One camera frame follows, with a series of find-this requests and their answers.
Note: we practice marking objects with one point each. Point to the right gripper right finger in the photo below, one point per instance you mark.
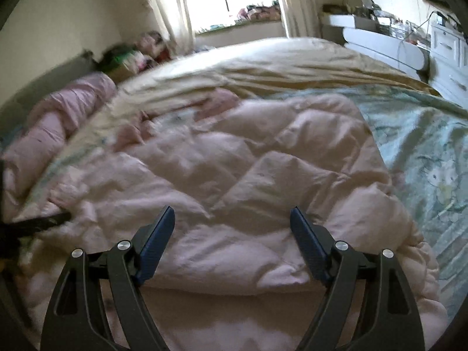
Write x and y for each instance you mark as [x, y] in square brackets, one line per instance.
[388, 317]

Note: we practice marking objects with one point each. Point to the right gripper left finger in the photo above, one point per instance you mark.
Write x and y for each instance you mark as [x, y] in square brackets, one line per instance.
[76, 316]

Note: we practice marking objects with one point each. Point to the pink quilted jacket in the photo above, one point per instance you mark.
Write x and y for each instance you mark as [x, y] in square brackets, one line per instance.
[232, 276]

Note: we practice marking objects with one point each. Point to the pile of clothes by bed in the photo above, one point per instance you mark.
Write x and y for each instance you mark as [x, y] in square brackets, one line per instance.
[124, 61]

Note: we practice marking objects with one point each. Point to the pink rolled duvet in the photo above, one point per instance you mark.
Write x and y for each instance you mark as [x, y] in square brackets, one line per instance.
[49, 126]

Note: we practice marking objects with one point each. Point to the grey padded headboard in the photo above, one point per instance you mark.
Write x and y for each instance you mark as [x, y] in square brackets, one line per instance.
[16, 109]

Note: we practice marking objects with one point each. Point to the teal cartoon print blanket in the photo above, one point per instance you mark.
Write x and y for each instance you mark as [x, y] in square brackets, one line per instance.
[423, 142]

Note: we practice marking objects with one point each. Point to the white drawer cabinet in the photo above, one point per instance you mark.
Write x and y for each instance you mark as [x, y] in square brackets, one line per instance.
[448, 64]

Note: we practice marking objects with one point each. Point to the tan bed sheet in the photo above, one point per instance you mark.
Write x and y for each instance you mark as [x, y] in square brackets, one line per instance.
[257, 68]

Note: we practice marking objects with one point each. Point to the left cream curtain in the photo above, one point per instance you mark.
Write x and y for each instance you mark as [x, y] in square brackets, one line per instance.
[174, 24]

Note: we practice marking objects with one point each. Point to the cream curtain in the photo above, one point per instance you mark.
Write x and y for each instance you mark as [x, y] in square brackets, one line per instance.
[300, 18]
[174, 24]

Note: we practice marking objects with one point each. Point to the white dressing table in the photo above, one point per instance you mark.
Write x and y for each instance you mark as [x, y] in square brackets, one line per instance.
[361, 25]

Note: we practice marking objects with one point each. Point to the right cream curtain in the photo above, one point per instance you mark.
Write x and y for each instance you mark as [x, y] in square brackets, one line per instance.
[300, 18]

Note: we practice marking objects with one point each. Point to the clutter on window sill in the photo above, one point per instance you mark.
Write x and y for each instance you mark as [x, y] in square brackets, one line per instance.
[259, 13]

